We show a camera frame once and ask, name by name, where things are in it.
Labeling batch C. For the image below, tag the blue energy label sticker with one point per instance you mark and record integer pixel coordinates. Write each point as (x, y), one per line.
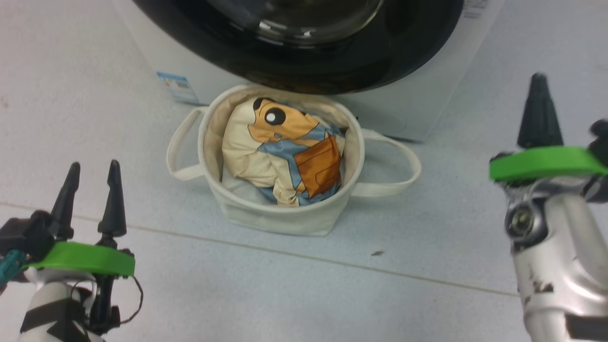
(178, 88)

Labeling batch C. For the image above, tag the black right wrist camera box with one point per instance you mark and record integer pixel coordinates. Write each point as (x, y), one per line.
(601, 137)

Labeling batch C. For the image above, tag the cream cartoon dog print garment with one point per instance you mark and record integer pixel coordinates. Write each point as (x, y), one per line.
(251, 152)

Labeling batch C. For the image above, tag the white cloth basket filler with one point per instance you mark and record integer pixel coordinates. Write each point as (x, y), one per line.
(233, 185)

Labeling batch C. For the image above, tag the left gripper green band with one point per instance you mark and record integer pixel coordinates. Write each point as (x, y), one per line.
(85, 259)

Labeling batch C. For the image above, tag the white front-load washing machine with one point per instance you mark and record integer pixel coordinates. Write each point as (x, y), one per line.
(418, 95)

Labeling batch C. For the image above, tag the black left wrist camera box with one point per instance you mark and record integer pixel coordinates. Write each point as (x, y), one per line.
(23, 235)

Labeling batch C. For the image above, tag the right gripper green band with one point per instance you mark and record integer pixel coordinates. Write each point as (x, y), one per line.
(546, 162)

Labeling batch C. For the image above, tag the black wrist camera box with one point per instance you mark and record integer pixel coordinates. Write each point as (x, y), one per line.
(23, 235)
(601, 137)

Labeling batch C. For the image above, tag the cream canvas laundry basket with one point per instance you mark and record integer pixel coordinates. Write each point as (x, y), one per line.
(280, 216)

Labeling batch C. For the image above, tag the black glass washing machine door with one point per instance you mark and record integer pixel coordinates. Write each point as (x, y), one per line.
(332, 61)

